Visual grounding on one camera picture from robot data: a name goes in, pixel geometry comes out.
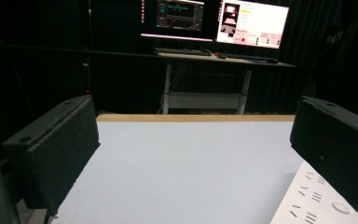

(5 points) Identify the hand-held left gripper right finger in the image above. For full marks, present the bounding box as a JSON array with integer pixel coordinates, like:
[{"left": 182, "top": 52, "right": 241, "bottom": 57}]
[{"left": 289, "top": 95, "right": 358, "bottom": 212}]

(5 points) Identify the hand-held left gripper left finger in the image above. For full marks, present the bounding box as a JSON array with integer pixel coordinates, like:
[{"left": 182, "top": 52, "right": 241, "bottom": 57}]
[{"left": 2, "top": 94, "right": 101, "bottom": 217}]

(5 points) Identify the white board with dark marks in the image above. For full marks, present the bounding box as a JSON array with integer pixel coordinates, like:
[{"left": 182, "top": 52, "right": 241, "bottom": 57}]
[{"left": 269, "top": 161, "right": 358, "bottom": 224}]

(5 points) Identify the black curtain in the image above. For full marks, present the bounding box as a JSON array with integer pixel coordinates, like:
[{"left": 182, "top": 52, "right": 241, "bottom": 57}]
[{"left": 0, "top": 0, "right": 358, "bottom": 157}]

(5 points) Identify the white mat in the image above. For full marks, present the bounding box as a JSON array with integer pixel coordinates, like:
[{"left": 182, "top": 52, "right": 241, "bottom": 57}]
[{"left": 50, "top": 120, "right": 306, "bottom": 224}]

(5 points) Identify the desk with white legs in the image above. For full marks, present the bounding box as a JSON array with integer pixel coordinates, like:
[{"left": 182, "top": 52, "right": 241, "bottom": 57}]
[{"left": 157, "top": 50, "right": 296, "bottom": 116}]

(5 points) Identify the computer monitor with white screen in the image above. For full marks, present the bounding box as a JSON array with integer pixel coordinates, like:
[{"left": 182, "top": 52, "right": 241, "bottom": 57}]
[{"left": 216, "top": 0, "right": 290, "bottom": 49}]

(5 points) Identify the black keyboard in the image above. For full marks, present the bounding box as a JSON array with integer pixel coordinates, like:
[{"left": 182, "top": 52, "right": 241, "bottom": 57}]
[{"left": 153, "top": 47, "right": 213, "bottom": 57}]

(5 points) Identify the computer monitor with dark screen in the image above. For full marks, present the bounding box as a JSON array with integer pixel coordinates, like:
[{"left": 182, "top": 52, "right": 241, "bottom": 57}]
[{"left": 140, "top": 0, "right": 223, "bottom": 43}]

